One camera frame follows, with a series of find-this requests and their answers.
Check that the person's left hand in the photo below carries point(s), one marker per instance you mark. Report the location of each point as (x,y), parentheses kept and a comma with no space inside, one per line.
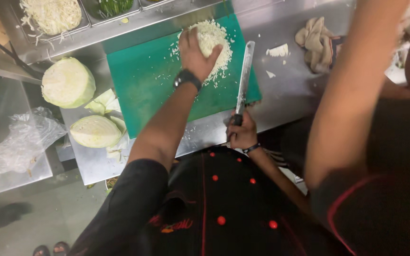
(194,58)

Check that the person's right hand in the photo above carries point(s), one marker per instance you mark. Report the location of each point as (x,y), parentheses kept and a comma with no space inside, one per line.
(246,135)

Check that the person's right fingers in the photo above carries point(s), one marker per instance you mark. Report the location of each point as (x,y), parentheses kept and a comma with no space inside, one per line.
(234,132)

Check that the long steel kitchen knife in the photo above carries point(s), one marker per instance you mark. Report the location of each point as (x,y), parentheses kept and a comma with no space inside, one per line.
(245,74)

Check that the pile of chopped cabbage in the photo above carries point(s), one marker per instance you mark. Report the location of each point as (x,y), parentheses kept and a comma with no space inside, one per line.
(212,33)

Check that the black chef jacket red buttons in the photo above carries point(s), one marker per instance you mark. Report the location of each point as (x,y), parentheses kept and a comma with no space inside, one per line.
(226,199)

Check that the tiny cabbage scrap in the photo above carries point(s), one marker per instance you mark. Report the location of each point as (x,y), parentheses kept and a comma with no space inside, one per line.
(270,74)

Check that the black wristwatch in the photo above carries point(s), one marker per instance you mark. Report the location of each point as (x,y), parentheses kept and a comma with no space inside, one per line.
(187,76)

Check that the white cabbage core piece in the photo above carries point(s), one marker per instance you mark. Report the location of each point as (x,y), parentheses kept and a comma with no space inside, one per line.
(278,50)

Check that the green cutting board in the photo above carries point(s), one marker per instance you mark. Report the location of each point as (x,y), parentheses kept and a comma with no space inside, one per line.
(148,89)

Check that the loose cabbage leaf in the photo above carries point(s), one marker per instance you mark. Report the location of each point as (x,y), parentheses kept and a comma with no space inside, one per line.
(103,102)
(119,145)

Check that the beige kitchen cloth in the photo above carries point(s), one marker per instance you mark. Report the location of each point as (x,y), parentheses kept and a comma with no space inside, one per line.
(315,44)

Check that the small cabbage half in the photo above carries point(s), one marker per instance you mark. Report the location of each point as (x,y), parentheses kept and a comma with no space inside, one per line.
(95,131)

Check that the steel tray of green chives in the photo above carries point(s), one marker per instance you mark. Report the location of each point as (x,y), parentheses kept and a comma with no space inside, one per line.
(114,7)

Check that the large cut cabbage head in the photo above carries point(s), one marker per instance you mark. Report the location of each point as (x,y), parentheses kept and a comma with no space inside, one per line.
(68,82)

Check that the steel tray of shredded cabbage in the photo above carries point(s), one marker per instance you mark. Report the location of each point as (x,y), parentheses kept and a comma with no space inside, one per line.
(52,16)

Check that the clear plastic bag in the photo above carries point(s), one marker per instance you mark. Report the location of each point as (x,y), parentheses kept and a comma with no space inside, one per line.
(16,142)

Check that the low steel side table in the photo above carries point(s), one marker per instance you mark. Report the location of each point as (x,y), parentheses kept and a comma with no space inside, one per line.
(16,185)

